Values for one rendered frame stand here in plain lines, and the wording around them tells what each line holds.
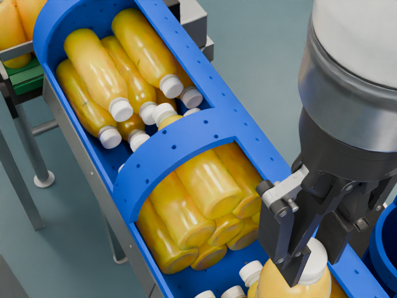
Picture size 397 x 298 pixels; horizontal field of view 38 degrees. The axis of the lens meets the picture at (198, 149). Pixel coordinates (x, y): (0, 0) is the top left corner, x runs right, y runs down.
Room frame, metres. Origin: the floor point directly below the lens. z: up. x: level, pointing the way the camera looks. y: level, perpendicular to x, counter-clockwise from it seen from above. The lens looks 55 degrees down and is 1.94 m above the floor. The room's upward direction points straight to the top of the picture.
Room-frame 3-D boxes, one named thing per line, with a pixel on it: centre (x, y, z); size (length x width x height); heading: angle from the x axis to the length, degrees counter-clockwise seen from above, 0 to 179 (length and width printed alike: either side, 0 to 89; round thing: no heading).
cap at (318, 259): (0.23, -0.10, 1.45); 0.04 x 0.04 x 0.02
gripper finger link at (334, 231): (0.24, -0.12, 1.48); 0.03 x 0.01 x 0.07; 29
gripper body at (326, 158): (0.22, -0.10, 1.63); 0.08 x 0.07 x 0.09; 119
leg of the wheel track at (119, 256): (0.89, 0.28, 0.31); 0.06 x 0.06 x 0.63; 29
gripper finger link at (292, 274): (0.21, -0.08, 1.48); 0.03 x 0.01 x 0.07; 29
